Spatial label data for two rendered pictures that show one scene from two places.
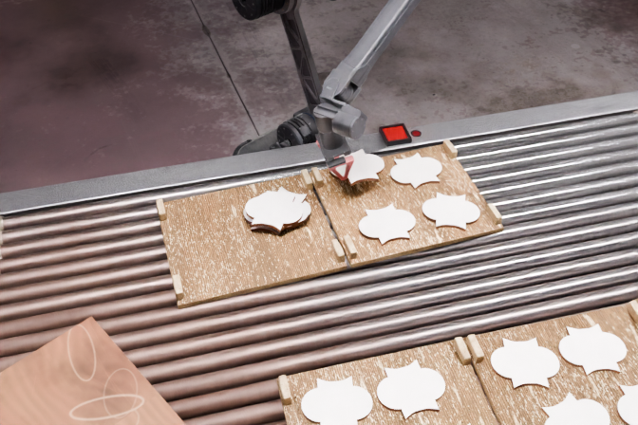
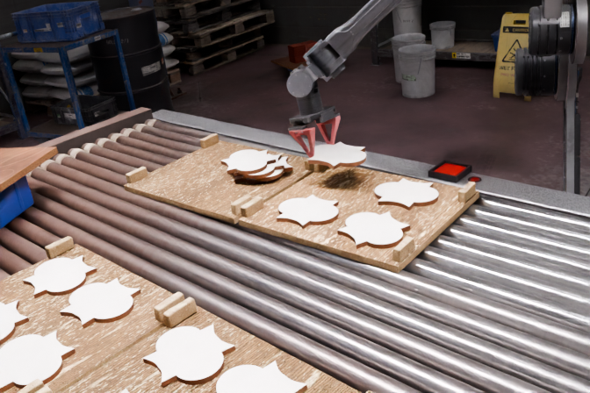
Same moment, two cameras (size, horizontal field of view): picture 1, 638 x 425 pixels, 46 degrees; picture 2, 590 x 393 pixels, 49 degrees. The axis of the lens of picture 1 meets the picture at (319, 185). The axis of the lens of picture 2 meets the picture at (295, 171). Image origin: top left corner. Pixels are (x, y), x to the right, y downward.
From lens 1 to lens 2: 1.60 m
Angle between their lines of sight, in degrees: 52
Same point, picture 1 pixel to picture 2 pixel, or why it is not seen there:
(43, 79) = (437, 153)
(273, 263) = (202, 193)
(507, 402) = (123, 365)
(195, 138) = not seen: hidden behind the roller
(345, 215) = (296, 193)
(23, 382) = not seen: outside the picture
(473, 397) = (115, 341)
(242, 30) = not seen: outside the picture
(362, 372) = (108, 273)
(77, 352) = (21, 155)
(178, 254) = (174, 165)
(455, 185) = (420, 218)
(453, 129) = (519, 190)
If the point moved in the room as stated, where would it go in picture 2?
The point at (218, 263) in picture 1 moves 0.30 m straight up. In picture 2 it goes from (180, 178) to (156, 67)
